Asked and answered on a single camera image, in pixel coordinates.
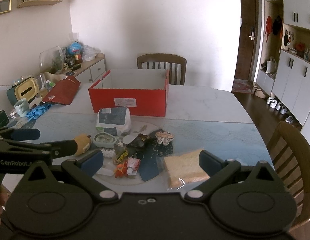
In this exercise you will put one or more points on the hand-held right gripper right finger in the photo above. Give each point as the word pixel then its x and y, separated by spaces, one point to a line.
pixel 210 163

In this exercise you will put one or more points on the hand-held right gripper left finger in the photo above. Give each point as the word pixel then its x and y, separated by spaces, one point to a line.
pixel 91 162

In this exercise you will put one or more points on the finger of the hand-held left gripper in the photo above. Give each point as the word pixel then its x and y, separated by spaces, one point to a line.
pixel 63 148
pixel 25 134

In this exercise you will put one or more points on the yellow plush toy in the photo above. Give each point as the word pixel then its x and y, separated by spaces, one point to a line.
pixel 82 142

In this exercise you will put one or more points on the white brush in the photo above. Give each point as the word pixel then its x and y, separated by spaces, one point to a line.
pixel 108 152

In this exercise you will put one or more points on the green case with clear lid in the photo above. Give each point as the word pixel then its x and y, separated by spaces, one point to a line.
pixel 104 140

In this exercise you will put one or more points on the bread slice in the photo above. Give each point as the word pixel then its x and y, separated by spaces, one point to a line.
pixel 185 167

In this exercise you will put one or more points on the small yellow toy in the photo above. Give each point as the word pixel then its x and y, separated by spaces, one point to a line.
pixel 121 155

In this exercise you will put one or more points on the white tissue pack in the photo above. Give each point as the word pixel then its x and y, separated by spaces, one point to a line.
pixel 112 120

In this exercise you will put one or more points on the small toy sneaker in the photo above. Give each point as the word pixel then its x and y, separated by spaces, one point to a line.
pixel 165 137

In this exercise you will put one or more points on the dark blue insole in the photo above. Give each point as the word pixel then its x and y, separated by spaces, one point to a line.
pixel 148 170

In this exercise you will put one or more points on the red cardboard box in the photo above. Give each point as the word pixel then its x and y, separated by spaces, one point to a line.
pixel 127 100

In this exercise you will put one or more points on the pale green mug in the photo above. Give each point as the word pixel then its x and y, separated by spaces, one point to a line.
pixel 21 108

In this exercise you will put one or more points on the blue disposable gloves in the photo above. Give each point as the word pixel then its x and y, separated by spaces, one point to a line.
pixel 39 110

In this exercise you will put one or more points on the dark green box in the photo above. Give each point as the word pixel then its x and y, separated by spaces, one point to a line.
pixel 0 118

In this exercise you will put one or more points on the yellow green tissue box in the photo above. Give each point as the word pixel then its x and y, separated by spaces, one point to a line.
pixel 24 90

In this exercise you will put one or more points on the clear glass cup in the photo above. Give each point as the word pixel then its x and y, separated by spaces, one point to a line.
pixel 42 85

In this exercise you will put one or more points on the green white packet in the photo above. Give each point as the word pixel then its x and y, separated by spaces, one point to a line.
pixel 50 85

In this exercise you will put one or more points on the beige paper bag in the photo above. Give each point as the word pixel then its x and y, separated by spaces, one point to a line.
pixel 59 75

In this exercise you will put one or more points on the blue oval object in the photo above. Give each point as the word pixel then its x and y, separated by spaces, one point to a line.
pixel 69 73

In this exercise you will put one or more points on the small wooden house model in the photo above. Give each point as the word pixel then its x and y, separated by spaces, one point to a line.
pixel 65 66

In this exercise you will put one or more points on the wooden armchair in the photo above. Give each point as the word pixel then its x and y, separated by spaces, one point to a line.
pixel 287 140

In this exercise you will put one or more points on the glass dome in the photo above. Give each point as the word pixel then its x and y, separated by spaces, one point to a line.
pixel 51 57

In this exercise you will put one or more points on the black hairbrush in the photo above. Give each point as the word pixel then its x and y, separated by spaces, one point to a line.
pixel 75 67

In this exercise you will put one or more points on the patterned doormat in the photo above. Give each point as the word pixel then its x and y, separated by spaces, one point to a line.
pixel 241 86

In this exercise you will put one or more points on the dark jar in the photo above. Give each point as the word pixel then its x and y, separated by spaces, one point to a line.
pixel 70 61

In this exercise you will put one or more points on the beige slippers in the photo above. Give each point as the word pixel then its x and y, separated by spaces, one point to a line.
pixel 259 93

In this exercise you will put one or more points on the white sideboard with wooden top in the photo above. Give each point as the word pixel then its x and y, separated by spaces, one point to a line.
pixel 97 68

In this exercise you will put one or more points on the row of white shoes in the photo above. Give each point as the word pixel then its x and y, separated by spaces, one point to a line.
pixel 279 106

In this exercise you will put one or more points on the dark sauce bottle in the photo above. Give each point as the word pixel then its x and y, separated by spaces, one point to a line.
pixel 78 57

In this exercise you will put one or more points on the white plastic bag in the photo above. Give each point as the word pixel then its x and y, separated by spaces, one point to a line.
pixel 89 53

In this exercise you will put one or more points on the blue globe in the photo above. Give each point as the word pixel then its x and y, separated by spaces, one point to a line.
pixel 75 47

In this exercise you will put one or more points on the wooden slat-back chair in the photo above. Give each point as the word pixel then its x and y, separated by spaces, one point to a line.
pixel 161 60

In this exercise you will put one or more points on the white tote bag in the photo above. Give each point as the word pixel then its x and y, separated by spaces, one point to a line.
pixel 271 66

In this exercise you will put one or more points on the white hallway cabinet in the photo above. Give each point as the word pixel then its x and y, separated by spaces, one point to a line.
pixel 294 80

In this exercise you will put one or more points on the red flower decoration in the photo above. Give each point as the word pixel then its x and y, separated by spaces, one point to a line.
pixel 299 48

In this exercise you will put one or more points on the red hanging cloth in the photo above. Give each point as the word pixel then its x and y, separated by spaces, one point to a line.
pixel 268 27

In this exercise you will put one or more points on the brown wooden door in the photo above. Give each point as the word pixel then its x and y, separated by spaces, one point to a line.
pixel 246 17

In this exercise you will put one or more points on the black hanging hat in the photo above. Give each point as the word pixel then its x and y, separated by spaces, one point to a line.
pixel 277 26

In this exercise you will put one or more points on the wooden wall shelf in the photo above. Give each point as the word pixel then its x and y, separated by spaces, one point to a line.
pixel 40 3

